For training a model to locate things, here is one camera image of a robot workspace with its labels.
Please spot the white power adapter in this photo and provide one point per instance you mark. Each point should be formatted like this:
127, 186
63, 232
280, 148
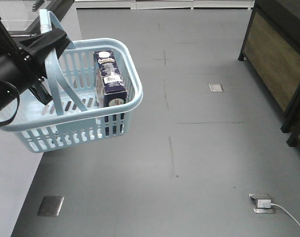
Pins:
263, 203

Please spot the left metal floor plate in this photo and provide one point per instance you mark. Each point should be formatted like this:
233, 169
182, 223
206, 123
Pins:
50, 206

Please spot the metal floor plate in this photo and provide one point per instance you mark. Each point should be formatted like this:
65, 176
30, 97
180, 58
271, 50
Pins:
50, 206
215, 87

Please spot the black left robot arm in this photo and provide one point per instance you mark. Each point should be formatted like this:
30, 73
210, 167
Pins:
22, 63

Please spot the far metal floor plate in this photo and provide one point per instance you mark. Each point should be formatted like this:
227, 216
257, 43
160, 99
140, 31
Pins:
215, 87

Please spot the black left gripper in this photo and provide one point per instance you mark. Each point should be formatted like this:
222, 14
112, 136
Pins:
22, 63

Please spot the dark blue cookie box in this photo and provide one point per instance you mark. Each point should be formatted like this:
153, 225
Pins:
110, 89

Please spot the open floor socket box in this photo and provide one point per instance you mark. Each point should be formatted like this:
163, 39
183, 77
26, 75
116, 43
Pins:
254, 197

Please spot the far white chest freezer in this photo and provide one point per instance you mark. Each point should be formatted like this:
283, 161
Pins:
21, 17

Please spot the near white chest freezer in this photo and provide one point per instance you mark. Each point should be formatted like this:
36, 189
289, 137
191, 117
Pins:
17, 169

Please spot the light blue shopping basket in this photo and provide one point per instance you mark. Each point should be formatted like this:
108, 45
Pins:
72, 116

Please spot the white store shelving unit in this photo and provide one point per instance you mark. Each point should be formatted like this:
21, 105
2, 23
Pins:
164, 4

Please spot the white chest freezer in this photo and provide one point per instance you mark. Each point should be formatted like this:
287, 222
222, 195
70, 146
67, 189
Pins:
21, 17
17, 169

